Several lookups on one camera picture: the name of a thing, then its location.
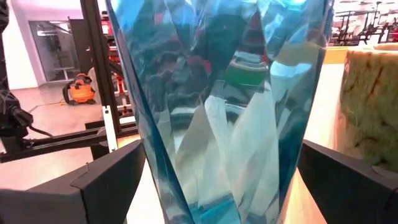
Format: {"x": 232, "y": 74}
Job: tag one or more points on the glass window panel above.
{"x": 53, "y": 49}

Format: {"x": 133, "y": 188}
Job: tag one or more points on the black lab robot workstation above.
{"x": 363, "y": 28}

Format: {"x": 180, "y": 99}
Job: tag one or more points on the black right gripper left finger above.
{"x": 102, "y": 193}

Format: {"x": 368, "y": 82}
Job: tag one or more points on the black aluminium table frame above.
{"x": 96, "y": 62}

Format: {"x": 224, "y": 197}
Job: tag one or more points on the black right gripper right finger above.
{"x": 342, "y": 193}

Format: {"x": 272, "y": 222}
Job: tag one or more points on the red tool cart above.
{"x": 122, "y": 90}

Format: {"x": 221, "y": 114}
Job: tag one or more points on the large teal brown ceramic mug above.
{"x": 373, "y": 109}

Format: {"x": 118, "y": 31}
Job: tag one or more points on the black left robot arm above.
{"x": 9, "y": 109}

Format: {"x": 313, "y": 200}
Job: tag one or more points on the orange shop vacuum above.
{"x": 79, "y": 90}

